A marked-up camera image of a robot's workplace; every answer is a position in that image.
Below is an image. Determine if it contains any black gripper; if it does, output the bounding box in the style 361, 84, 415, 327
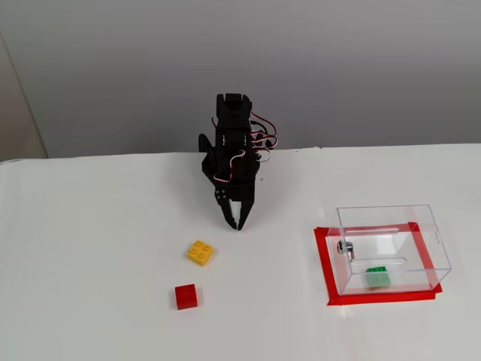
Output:
213, 180, 257, 232

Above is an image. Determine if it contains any red white black servo cable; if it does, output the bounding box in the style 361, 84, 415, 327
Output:
249, 111, 280, 163
213, 149, 247, 186

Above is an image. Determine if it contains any green lego brick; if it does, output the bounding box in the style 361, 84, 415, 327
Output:
365, 265, 393, 290

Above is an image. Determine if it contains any red base mat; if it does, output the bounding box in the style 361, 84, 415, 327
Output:
313, 221, 444, 308

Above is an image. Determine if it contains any silver cam lock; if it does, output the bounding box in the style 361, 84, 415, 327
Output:
336, 240, 356, 261

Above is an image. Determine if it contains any transparent plastic box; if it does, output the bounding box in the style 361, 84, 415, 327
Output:
325, 204, 453, 297

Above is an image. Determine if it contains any yellow lego brick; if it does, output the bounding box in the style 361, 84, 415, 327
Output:
186, 239, 216, 268

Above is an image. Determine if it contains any red lego brick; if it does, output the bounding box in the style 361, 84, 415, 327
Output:
174, 284, 199, 311

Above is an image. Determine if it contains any black table clamp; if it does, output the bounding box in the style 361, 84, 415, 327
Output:
198, 133, 218, 161

